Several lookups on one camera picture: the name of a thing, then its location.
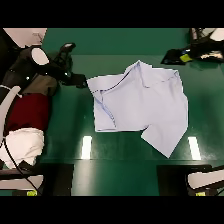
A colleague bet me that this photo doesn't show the light blue shirt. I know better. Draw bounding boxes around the light blue shirt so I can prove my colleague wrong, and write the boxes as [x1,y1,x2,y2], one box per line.
[86,59,190,160]

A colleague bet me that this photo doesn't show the white garment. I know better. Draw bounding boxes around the white garment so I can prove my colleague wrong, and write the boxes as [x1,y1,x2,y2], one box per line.
[0,127,46,170]

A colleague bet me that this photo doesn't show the grey-brown garment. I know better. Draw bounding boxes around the grey-brown garment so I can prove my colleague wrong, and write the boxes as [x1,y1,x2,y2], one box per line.
[21,73,60,98]

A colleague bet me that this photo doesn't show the black cable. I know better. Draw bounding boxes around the black cable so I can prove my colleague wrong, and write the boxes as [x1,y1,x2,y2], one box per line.
[1,137,44,196]

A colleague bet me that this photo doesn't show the pale pink garment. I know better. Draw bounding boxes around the pale pink garment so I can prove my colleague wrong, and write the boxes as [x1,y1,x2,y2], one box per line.
[2,27,48,50]

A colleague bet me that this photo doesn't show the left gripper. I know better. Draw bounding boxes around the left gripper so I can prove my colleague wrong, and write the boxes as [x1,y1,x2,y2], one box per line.
[65,72,89,90]

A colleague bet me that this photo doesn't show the dark red garment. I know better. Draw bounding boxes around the dark red garment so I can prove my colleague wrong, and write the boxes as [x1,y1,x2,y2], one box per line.
[4,92,53,133]

